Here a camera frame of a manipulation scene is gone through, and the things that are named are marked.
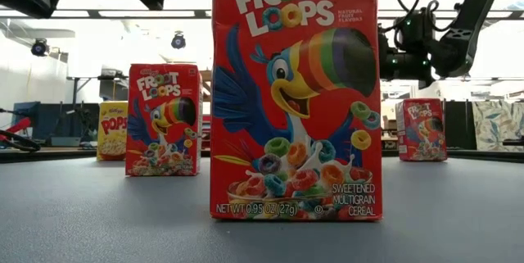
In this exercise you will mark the red Froot Loops cereal box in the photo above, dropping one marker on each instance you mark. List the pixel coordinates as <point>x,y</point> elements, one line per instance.
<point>163,132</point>
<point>421,132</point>
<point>294,132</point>

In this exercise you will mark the yellow Corn Pops cereal box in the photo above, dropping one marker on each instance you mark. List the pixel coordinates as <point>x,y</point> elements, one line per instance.
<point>111,132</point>

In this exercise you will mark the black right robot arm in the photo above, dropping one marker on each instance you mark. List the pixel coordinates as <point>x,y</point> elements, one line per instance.
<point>479,9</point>

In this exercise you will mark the black panel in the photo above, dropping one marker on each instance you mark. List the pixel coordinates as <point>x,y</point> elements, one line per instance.
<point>460,125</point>

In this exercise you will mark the floral patterned cloth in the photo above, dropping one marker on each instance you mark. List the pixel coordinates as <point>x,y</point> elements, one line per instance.
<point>497,125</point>

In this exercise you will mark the black ceiling spotlight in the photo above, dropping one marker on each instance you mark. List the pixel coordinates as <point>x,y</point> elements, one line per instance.
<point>178,42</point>
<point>39,48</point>

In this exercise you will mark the blue partition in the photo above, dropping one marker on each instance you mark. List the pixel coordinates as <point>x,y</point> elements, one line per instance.
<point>53,119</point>

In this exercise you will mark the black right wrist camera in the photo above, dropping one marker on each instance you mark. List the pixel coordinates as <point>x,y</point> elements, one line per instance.
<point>411,29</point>

